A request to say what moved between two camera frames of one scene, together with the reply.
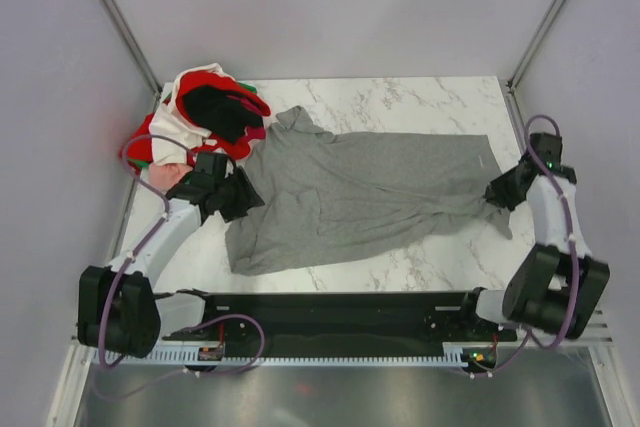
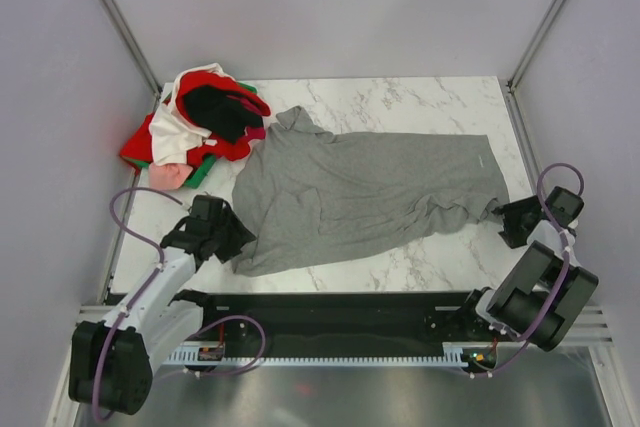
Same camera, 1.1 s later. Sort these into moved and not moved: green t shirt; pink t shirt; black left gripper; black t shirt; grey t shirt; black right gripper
Moved: black right gripper; black left gripper
Not moved: pink t shirt; green t shirt; grey t shirt; black t shirt
